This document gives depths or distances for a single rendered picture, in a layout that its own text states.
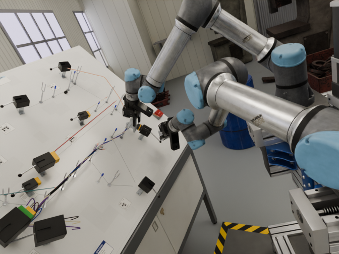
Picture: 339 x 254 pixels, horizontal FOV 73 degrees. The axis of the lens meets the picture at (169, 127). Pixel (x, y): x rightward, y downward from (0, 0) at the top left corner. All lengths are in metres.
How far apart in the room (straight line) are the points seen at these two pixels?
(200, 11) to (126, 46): 5.04
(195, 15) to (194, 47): 6.18
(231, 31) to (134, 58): 4.95
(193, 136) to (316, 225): 0.60
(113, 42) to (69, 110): 4.70
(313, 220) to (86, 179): 0.90
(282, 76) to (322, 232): 0.57
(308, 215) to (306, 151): 0.23
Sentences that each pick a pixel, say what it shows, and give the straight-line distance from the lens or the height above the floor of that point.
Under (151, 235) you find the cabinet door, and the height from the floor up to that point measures 0.70.
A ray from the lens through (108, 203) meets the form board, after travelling 1.14.
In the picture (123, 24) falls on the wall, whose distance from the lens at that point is 5.88.
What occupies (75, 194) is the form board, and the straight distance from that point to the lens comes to 1.12.
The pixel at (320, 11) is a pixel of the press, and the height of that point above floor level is 0.98.
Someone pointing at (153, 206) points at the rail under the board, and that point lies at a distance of 1.23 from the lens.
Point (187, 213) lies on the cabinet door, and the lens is 1.65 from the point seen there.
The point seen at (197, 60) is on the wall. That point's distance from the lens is 7.16.
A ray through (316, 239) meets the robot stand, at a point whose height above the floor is 1.09.
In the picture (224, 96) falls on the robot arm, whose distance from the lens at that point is 0.65.
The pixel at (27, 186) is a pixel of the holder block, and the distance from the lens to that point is 1.04.
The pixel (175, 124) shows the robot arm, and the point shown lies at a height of 1.19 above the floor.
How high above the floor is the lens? 1.64
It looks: 24 degrees down
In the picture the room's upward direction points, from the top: 21 degrees counter-clockwise
